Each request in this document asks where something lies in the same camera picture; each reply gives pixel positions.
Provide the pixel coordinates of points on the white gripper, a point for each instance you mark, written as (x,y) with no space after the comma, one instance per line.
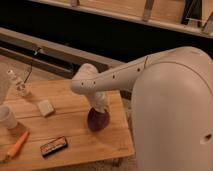
(98,101)

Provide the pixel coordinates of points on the purple ceramic bowl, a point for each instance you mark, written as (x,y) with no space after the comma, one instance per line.
(97,122)

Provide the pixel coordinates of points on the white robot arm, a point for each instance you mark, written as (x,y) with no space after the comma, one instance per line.
(172,106)

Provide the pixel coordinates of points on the black candy bar box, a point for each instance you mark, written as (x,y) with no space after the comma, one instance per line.
(53,146)

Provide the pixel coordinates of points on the white sponge block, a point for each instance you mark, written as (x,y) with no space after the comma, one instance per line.
(45,107)

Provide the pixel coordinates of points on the clear plastic bottle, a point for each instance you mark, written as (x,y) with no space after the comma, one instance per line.
(18,83)

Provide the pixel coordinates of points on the white paper cup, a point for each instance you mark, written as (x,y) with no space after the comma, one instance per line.
(7,118)

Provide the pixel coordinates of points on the orange marker pen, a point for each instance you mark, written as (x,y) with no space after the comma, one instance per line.
(16,147)

